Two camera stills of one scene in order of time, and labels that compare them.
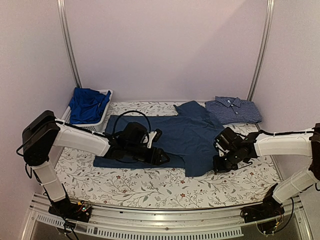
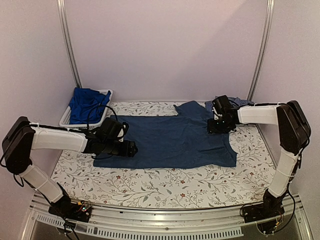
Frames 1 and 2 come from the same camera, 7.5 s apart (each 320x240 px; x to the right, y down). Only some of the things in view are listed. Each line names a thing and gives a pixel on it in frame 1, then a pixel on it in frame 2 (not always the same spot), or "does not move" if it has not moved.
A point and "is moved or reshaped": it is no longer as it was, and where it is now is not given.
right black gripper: [219, 168] -> [212, 127]
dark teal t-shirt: [188, 138] is moved or reshaped
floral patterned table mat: [160, 188] does not move
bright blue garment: [86, 105] does not move
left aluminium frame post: [62, 10] does not move
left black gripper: [157, 156] -> [128, 150]
